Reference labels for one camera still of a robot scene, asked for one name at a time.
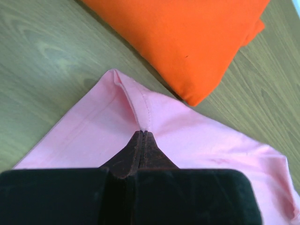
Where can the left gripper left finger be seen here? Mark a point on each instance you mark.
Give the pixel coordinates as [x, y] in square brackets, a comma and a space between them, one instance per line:
[121, 164]

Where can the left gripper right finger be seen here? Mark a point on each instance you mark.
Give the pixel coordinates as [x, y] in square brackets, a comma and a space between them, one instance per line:
[151, 156]

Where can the pink t shirt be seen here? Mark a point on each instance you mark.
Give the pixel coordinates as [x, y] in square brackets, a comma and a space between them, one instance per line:
[103, 121]

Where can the folded orange t shirt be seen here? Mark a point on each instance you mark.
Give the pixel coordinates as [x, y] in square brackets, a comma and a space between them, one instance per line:
[190, 43]

